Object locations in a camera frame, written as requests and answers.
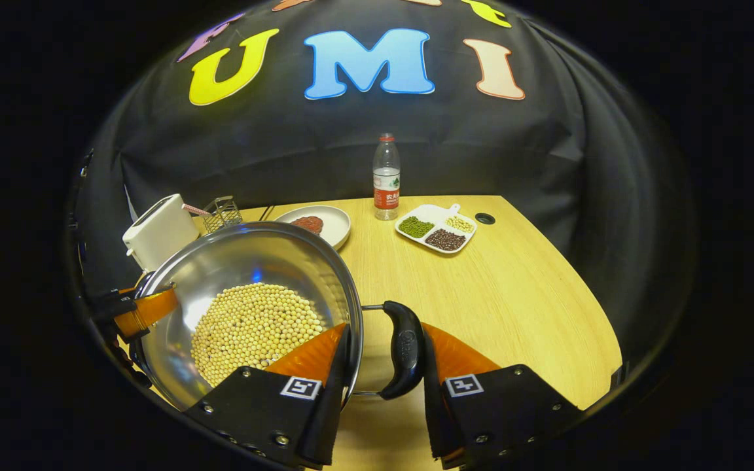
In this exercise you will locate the pink straw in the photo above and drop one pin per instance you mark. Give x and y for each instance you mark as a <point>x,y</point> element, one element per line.
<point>195,209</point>

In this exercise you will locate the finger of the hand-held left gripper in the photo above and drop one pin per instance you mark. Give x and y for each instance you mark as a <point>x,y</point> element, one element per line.
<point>151,311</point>

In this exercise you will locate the small yellow soybeans portion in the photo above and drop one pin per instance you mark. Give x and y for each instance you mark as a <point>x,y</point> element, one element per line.
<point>460,224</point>

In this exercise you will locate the brown meat patty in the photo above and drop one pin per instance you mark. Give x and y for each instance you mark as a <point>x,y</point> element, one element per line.
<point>308,224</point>

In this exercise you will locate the white divided dish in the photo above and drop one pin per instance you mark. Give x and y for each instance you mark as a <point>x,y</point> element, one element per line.
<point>436,212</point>

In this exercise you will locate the white round plate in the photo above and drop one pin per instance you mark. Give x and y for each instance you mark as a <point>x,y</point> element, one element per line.
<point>334,226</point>

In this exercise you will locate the clear plastic water bottle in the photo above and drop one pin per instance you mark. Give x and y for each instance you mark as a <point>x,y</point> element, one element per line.
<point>387,176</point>

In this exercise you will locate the white toaster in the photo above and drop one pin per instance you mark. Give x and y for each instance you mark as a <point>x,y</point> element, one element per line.
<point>161,232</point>

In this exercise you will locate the green mung beans portion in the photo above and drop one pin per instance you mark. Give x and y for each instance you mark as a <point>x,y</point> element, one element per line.
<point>415,227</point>

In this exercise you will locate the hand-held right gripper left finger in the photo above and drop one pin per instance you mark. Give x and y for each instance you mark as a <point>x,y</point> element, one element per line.
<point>334,405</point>

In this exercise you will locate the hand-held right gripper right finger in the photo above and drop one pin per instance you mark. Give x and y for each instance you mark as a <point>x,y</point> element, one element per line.
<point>436,418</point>

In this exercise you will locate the black backdrop cloth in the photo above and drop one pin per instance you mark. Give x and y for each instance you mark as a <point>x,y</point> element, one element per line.
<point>482,150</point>

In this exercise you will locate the heap of soybeans in pot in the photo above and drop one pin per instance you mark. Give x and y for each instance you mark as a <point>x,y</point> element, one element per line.
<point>252,330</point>

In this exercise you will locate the dark red beans portion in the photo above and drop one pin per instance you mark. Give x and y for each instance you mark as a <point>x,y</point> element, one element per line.
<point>446,240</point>

